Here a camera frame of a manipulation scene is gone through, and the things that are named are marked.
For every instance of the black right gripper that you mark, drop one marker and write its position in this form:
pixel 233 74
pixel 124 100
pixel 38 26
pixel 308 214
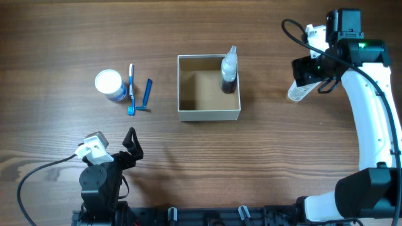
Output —
pixel 302 73

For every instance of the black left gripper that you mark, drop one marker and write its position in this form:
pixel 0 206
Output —
pixel 129 161

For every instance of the white cream tube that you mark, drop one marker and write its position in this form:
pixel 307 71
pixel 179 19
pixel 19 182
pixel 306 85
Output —
pixel 296 94

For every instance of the dark blue spray bottle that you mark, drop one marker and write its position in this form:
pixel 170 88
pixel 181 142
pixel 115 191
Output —
pixel 229 71

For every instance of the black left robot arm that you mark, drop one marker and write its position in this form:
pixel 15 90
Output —
pixel 102 179

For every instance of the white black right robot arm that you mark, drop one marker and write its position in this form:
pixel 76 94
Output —
pixel 341 55

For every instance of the blue white toothbrush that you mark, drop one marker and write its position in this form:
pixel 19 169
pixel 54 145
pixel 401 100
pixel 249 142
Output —
pixel 131 108

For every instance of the blue disposable razor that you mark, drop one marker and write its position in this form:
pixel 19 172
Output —
pixel 143 107

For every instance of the white open cardboard box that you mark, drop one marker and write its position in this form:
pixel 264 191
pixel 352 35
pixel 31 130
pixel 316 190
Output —
pixel 199 96

